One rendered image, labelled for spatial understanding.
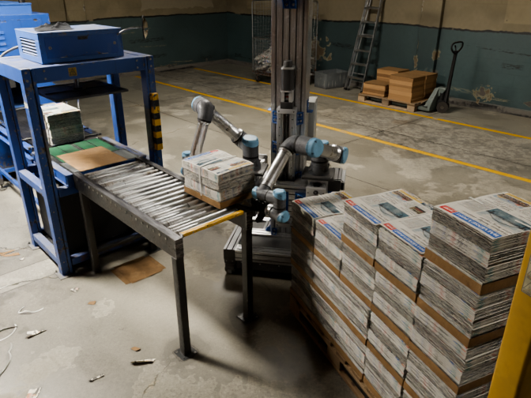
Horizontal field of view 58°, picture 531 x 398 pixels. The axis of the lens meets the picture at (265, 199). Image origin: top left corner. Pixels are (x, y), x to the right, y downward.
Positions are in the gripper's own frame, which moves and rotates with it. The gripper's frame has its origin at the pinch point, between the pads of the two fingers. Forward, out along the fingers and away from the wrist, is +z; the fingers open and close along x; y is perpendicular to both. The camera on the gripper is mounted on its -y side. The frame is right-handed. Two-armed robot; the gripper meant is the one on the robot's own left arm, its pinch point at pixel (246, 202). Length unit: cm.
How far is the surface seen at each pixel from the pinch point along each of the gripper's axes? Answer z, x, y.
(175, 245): -14, 62, -1
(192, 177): 25.6, 22.5, 15.7
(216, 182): 1.2, 22.3, 19.3
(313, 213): -45.6, -12.0, 4.6
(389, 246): -113, 14, 22
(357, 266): -92, 6, -2
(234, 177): -1.0, 10.2, 20.2
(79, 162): 139, 49, 2
